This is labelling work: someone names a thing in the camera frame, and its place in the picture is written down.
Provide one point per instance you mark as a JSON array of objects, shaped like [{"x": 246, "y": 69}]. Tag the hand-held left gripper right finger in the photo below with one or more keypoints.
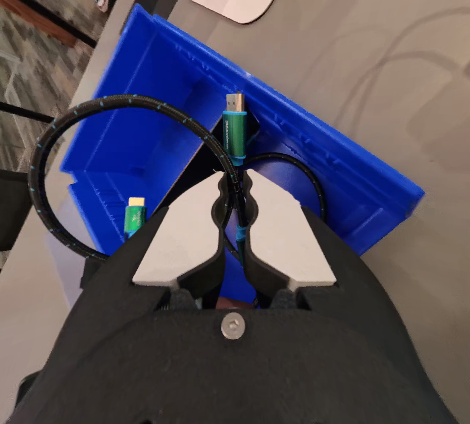
[{"x": 290, "y": 240}]

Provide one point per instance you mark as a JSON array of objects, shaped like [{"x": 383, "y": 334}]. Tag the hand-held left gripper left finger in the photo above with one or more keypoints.
[{"x": 180, "y": 240}]

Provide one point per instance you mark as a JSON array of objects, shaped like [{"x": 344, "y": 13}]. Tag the blue plastic bin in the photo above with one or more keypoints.
[{"x": 165, "y": 64}]

